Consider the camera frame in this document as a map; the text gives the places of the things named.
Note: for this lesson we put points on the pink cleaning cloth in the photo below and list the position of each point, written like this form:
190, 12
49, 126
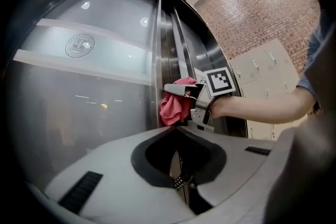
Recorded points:
172, 110

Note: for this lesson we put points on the person's right forearm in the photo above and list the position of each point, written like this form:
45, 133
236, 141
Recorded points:
262, 107

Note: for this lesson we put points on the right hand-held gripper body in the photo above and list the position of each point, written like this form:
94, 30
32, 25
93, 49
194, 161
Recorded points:
218, 81

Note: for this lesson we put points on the frosted band glass door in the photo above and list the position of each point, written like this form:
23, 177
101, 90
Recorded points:
78, 86
199, 55

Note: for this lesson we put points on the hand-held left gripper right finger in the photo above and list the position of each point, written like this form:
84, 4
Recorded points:
241, 162

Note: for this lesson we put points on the white locker cabinet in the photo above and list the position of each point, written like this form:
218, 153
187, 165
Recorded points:
262, 70

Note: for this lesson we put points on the person's blue shirt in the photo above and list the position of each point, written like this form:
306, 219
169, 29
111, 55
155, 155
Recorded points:
315, 60

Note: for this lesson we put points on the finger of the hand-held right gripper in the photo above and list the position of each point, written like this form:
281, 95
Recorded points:
178, 89

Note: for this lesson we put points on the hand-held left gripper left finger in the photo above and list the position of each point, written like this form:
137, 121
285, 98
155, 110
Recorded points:
110, 178

